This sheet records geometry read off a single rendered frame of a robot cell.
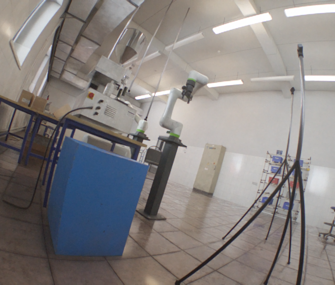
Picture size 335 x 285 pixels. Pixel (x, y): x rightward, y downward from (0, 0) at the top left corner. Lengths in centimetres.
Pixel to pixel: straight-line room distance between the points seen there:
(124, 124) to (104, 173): 76
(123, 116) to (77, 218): 97
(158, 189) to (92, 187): 123
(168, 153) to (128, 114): 71
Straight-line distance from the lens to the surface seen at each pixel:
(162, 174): 198
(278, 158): 561
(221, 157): 679
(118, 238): 107
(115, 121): 150
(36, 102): 308
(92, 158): 83
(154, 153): 386
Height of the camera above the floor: 63
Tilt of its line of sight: 7 degrees up
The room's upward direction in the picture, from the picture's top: 17 degrees clockwise
